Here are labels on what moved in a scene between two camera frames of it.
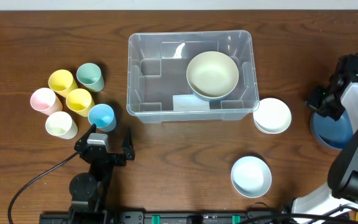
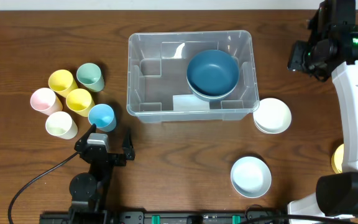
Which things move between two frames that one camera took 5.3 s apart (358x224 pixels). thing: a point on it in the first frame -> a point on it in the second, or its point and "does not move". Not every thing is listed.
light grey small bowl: [251, 177] does not move
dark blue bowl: [216, 99] does not move
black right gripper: [323, 106] -> [299, 56]
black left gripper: [105, 157] does not move
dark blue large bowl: [330, 134] -> [212, 75]
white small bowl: [273, 116] does not move
